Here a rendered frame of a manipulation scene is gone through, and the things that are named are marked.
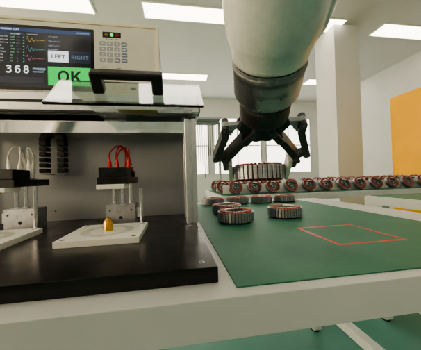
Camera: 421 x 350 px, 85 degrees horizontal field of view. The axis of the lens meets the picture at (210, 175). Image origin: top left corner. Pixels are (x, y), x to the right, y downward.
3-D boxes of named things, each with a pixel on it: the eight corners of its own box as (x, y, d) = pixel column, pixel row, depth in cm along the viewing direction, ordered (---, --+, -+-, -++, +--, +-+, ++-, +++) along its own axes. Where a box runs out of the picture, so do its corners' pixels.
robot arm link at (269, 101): (317, 75, 25) (304, 116, 30) (301, 31, 29) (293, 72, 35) (233, 82, 26) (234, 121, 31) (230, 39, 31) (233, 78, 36)
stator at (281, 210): (294, 221, 70) (293, 208, 70) (261, 217, 77) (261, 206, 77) (307, 215, 78) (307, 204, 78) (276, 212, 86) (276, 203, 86)
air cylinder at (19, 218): (36, 229, 58) (36, 207, 58) (3, 231, 57) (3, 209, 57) (47, 225, 63) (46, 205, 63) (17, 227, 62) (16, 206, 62)
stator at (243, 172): (290, 179, 44) (290, 160, 44) (231, 182, 45) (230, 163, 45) (280, 180, 55) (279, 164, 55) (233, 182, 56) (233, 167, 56)
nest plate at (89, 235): (139, 242, 43) (139, 236, 43) (52, 248, 41) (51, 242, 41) (148, 226, 58) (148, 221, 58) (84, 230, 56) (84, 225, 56)
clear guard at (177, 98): (203, 107, 37) (202, 70, 37) (41, 103, 34) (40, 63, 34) (190, 139, 70) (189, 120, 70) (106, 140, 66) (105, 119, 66)
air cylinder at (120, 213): (135, 223, 62) (135, 203, 62) (105, 225, 61) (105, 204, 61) (138, 220, 67) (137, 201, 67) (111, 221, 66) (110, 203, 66)
